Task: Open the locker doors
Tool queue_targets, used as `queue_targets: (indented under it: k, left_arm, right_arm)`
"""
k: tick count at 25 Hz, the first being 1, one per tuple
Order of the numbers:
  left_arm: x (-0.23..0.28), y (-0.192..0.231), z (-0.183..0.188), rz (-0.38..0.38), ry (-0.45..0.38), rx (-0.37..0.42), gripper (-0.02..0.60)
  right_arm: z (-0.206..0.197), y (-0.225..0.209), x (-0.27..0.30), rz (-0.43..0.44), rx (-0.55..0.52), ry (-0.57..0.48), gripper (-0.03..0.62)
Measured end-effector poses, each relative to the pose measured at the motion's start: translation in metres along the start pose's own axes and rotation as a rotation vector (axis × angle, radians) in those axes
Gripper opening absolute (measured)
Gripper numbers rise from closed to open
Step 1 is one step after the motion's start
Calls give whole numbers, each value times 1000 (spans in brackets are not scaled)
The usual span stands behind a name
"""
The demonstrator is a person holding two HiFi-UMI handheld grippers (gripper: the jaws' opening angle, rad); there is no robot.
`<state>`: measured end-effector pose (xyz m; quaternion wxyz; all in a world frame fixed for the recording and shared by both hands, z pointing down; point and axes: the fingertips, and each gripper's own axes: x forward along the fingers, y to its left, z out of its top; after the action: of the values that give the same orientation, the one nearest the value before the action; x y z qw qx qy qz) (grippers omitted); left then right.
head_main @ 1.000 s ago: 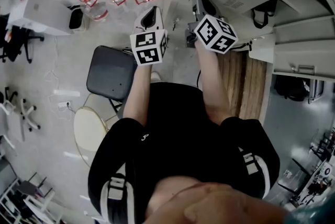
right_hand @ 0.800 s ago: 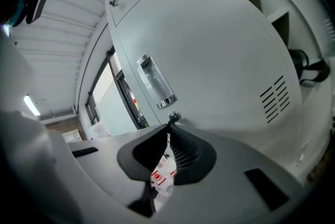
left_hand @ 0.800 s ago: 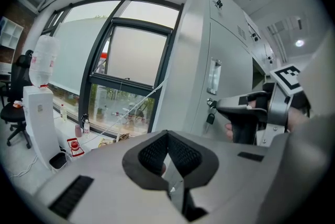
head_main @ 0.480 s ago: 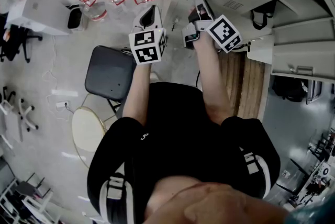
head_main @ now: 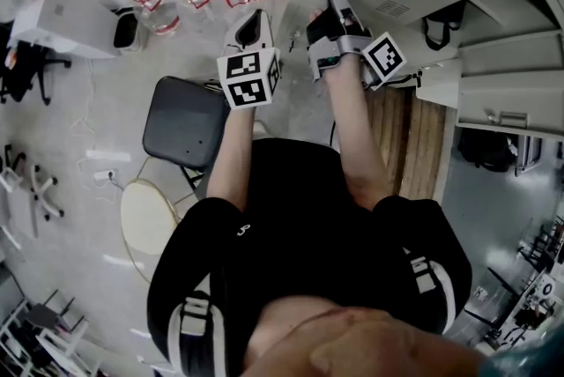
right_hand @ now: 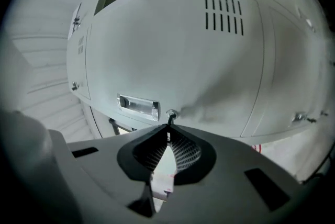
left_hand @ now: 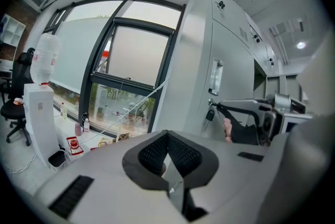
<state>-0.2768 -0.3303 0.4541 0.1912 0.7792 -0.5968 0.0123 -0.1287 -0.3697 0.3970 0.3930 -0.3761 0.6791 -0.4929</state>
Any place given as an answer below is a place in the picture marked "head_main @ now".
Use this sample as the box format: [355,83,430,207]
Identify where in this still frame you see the black fabric bag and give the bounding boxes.
[421,0,463,51]

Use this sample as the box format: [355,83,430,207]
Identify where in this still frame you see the round white wire-frame table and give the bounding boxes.
[119,154,197,285]

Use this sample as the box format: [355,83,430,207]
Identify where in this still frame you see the black folding chair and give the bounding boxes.
[141,74,230,191]

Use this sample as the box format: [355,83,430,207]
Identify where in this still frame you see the person's face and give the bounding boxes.
[240,298,490,377]

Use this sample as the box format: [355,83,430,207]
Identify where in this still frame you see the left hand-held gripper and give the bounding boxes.
[215,9,282,110]

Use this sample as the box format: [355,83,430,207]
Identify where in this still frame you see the grey metal case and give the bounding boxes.
[513,135,544,178]

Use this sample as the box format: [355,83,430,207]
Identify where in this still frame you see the small bin black liner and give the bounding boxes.
[113,9,147,54]

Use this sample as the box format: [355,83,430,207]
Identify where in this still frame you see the person's white shoe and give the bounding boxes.
[253,119,275,142]

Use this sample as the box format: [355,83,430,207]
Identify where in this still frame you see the white wire rack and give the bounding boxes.
[0,299,102,377]

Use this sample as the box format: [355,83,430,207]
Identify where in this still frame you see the white office chair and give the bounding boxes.
[0,144,66,262]

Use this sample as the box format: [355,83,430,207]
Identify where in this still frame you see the person's right hand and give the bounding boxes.
[307,7,353,45]

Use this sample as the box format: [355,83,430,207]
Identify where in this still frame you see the black metal stool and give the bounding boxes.
[24,289,87,350]

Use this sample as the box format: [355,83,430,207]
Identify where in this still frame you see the person's black shirt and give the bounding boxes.
[147,137,473,377]

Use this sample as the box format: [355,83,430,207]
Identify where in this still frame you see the person's right forearm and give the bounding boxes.
[323,55,400,209]

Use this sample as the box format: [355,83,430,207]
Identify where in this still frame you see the black backpack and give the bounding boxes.
[457,126,523,174]

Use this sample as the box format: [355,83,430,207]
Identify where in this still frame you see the white cardboard box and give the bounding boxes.
[8,0,122,59]

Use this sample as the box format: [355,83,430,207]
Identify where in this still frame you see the black office chair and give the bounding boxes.
[0,22,71,106]

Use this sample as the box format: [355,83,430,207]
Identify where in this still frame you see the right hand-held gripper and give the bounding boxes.
[307,0,409,93]

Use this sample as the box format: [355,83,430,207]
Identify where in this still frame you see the person's left forearm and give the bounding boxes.
[205,106,256,209]

